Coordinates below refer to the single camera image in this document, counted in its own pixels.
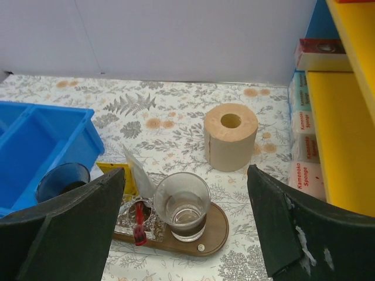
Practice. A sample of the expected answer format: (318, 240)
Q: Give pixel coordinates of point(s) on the red toothbrush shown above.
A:
(138, 231)

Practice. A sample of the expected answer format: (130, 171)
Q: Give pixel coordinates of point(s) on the white toothpaste tube black cap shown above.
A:
(146, 187)

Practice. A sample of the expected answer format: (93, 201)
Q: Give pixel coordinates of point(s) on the brown toilet paper roll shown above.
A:
(229, 136)

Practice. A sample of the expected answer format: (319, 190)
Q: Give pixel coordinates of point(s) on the red box on shelf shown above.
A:
(321, 55)

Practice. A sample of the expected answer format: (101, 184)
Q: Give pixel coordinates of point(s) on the colourful shelf unit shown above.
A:
(343, 104)

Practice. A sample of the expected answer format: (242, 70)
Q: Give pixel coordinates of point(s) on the clear acrylic holder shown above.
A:
(154, 227)

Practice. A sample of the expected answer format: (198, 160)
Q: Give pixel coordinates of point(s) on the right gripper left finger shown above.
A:
(64, 238)

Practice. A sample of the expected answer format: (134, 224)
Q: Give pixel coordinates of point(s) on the yellow toothpaste tube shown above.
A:
(130, 186)

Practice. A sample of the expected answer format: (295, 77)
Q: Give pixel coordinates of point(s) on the oval wooden tray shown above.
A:
(213, 238)

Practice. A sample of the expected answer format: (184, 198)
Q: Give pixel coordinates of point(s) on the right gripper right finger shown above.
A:
(304, 238)

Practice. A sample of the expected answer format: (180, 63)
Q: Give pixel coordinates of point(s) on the blue double bin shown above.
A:
(35, 139)

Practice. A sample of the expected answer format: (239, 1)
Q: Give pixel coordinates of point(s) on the clear glass cup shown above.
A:
(182, 200)

